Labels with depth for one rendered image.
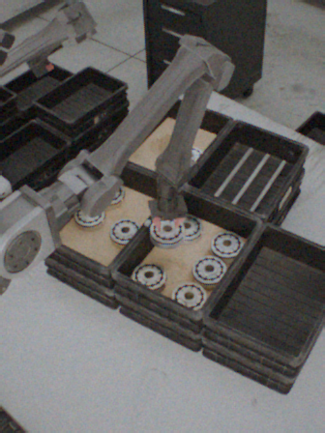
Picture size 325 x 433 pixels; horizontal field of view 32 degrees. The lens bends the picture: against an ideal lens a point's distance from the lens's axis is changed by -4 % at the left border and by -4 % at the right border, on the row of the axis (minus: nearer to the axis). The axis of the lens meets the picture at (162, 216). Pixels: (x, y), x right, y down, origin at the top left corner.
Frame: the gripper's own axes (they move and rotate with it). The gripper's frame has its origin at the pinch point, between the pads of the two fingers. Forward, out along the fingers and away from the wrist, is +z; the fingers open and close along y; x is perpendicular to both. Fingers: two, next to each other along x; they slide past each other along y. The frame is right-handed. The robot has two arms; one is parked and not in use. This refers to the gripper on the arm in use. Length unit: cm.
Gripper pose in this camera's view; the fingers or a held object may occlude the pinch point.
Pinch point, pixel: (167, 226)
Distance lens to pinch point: 171.3
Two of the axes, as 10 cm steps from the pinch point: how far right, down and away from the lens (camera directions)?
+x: 2.2, 7.2, -6.6
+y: -9.8, 1.7, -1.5
